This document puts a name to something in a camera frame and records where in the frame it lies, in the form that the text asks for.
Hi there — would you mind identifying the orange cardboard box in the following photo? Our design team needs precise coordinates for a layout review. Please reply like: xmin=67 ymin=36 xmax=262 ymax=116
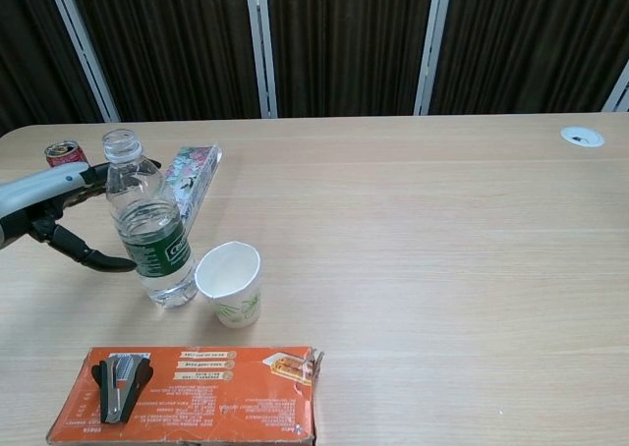
xmin=46 ymin=346 xmax=326 ymax=446

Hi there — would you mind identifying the transparent plastic water bottle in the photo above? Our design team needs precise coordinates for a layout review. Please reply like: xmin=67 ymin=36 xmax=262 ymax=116
xmin=101 ymin=128 xmax=199 ymax=309

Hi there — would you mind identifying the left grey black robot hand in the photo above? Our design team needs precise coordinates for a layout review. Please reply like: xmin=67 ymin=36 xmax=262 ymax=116
xmin=0 ymin=159 xmax=162 ymax=273

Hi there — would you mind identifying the white partition post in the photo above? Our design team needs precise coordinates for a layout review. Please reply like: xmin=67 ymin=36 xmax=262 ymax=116
xmin=244 ymin=0 xmax=280 ymax=120
xmin=44 ymin=0 xmax=122 ymax=123
xmin=602 ymin=61 xmax=629 ymax=113
xmin=414 ymin=0 xmax=454 ymax=117

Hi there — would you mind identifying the white table cable grommet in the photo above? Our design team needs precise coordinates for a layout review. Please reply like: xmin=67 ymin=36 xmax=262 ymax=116
xmin=560 ymin=126 xmax=605 ymax=148

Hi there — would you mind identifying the red drink can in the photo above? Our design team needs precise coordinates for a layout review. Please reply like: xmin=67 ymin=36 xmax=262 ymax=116
xmin=44 ymin=140 xmax=89 ymax=169

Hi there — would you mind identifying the floral print carton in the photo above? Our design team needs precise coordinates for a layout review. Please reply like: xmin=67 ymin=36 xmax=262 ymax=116
xmin=164 ymin=140 xmax=226 ymax=234

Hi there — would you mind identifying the dark curtain panel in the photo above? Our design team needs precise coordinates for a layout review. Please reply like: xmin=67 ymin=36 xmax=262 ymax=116
xmin=0 ymin=0 xmax=107 ymax=136
xmin=430 ymin=0 xmax=629 ymax=116
xmin=264 ymin=0 xmax=437 ymax=120
xmin=63 ymin=0 xmax=261 ymax=123

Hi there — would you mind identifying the white paper cup green print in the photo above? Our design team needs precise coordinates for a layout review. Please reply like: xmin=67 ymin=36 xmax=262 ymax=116
xmin=194 ymin=241 xmax=262 ymax=329

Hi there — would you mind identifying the black staple remover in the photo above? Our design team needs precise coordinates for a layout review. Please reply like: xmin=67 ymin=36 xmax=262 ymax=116
xmin=90 ymin=355 xmax=154 ymax=425

